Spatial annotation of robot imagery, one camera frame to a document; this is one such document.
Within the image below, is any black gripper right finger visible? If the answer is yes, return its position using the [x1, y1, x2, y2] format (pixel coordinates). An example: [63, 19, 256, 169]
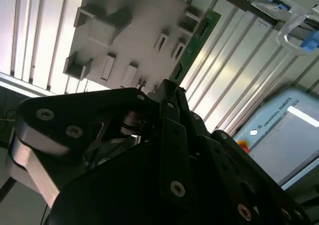
[177, 87, 312, 225]

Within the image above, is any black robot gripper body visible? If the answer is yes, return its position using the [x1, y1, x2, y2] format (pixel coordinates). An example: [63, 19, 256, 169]
[48, 138, 235, 225]

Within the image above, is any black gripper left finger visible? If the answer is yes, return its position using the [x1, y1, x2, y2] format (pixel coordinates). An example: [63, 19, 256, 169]
[4, 79, 194, 209]

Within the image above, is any green RAM stick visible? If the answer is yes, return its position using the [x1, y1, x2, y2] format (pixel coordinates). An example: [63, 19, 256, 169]
[170, 9, 222, 82]

